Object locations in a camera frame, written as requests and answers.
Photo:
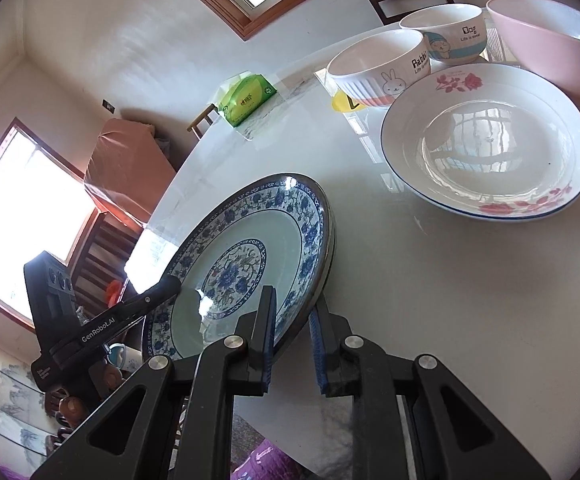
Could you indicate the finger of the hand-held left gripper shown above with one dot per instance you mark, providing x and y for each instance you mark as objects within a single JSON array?
[{"x": 157, "y": 292}]

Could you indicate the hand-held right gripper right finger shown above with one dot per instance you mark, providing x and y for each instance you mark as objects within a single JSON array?
[{"x": 320, "y": 355}]

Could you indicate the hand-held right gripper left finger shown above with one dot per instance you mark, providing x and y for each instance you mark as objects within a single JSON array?
[{"x": 269, "y": 345}]

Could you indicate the blue floral porcelain plate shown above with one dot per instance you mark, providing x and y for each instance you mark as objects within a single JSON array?
[{"x": 270, "y": 230}]

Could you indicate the white bowl with blue cartoon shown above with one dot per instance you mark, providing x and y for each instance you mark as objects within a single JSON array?
[{"x": 439, "y": 19}]

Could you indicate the dark slatted wooden chair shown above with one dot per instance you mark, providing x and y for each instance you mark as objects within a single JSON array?
[{"x": 105, "y": 255}]

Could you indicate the purple cloth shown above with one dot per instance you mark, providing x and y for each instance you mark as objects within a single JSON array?
[{"x": 270, "y": 460}]

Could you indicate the brown covered furniture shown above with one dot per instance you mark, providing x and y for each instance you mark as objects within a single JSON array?
[{"x": 125, "y": 170}]

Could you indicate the small light wooden chair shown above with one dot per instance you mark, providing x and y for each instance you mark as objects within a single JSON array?
[{"x": 205, "y": 115}]

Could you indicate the green tissue pack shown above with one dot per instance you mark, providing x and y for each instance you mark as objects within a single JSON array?
[{"x": 247, "y": 100}]

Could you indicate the yellow sticker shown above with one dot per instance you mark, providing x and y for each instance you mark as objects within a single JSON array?
[{"x": 342, "y": 103}]

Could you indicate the white plate with red flowers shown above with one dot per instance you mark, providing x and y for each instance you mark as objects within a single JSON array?
[{"x": 494, "y": 150}]

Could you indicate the white bowl with rabbit print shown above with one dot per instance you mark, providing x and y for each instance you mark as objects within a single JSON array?
[{"x": 369, "y": 60}]

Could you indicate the pink plastic bowl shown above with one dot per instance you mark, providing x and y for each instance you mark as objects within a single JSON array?
[{"x": 544, "y": 50}]

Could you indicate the wall light switch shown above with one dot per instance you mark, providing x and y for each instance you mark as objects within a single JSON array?
[{"x": 109, "y": 106}]

